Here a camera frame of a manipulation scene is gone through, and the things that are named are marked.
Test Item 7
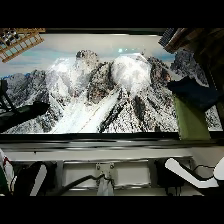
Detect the dark blue garment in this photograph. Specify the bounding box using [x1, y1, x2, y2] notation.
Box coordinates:
[165, 77, 224, 112]

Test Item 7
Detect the green garment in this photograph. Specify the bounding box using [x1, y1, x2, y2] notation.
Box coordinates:
[172, 95, 212, 141]

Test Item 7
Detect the wooden lattice rack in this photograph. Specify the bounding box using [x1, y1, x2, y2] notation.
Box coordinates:
[0, 28, 46, 64]

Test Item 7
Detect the silver frame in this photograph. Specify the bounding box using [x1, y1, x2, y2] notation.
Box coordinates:
[0, 138, 224, 197]

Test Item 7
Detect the black cable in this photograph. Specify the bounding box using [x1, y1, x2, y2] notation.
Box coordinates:
[179, 163, 219, 183]
[59, 173, 113, 196]

